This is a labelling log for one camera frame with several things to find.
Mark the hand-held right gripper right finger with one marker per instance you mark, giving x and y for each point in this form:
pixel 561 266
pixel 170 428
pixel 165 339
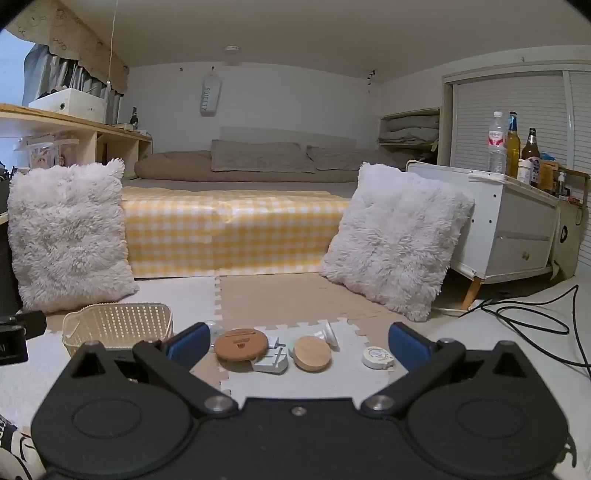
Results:
pixel 408 347

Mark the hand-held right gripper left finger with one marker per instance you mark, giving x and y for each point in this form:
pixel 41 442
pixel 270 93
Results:
pixel 189 345

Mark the cream perforated plastic basket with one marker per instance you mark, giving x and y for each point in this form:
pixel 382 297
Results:
pixel 117 325

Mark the grey watch link remover tool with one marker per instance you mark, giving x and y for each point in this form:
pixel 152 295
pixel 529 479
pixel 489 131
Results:
pixel 271 362

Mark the white tape roll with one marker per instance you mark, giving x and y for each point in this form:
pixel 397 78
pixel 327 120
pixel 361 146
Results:
pixel 377 357

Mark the dark brown round wooden lid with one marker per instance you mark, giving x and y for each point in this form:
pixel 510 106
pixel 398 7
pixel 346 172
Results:
pixel 241 345

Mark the white small plastic hook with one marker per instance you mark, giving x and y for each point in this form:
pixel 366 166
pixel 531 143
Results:
pixel 328 334

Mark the light round wooden lid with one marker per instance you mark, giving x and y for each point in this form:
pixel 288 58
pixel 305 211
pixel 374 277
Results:
pixel 312 353

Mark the black and white printed cloth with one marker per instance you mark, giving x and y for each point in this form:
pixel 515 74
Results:
pixel 16 447

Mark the beige and white foam mat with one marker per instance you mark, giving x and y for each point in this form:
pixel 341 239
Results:
pixel 286 300

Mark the white fluffy pillow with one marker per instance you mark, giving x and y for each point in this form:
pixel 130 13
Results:
pixel 397 240
pixel 69 230

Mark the yellow checked mattress cover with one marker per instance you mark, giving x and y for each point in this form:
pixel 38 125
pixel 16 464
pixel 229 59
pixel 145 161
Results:
pixel 231 230

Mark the white drawer cabinet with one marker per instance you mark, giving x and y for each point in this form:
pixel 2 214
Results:
pixel 508 226

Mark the beige bed duvet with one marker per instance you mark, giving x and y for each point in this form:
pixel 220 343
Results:
pixel 175 166

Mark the clear plastic storage bin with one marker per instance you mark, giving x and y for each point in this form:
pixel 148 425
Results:
pixel 46 152

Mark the beige bed pillow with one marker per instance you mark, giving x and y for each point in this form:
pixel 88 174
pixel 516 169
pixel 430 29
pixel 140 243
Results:
pixel 337 158
pixel 261 154

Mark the white small jar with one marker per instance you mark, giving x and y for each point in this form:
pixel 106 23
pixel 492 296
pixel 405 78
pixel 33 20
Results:
pixel 524 171

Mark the folded grey blankets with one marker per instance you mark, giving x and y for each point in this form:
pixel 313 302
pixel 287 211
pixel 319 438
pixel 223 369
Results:
pixel 408 129

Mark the clear plastic water bottle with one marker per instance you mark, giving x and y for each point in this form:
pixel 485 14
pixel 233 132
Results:
pixel 497 147

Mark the wooden shelf unit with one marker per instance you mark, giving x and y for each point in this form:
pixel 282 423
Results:
pixel 115 138

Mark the wooden box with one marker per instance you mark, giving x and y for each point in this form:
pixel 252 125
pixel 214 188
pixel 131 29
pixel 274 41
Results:
pixel 549 177

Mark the yellow beer bottle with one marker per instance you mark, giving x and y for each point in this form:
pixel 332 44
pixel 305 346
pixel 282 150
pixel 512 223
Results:
pixel 513 150

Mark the small pump bottle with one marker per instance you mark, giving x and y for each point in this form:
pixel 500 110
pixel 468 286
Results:
pixel 562 184

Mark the brown beer bottle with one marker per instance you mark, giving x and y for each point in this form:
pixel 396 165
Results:
pixel 531 157

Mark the dark glass bottle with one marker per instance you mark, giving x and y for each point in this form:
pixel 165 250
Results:
pixel 135 119

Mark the white storage box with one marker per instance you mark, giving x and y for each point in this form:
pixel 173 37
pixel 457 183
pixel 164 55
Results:
pixel 69 105

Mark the white louvred closet door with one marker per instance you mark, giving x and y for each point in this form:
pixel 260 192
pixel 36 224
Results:
pixel 517 115

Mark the grey curtain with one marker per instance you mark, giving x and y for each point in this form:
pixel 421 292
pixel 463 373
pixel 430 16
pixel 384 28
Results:
pixel 55 74

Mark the white ceiling smoke detector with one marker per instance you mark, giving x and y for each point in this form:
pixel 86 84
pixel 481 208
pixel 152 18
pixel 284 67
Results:
pixel 232 49

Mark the beige curtain valance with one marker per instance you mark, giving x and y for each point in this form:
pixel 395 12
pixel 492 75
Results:
pixel 69 37

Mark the white hanging wall sign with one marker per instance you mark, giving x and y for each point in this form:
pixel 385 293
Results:
pixel 211 94

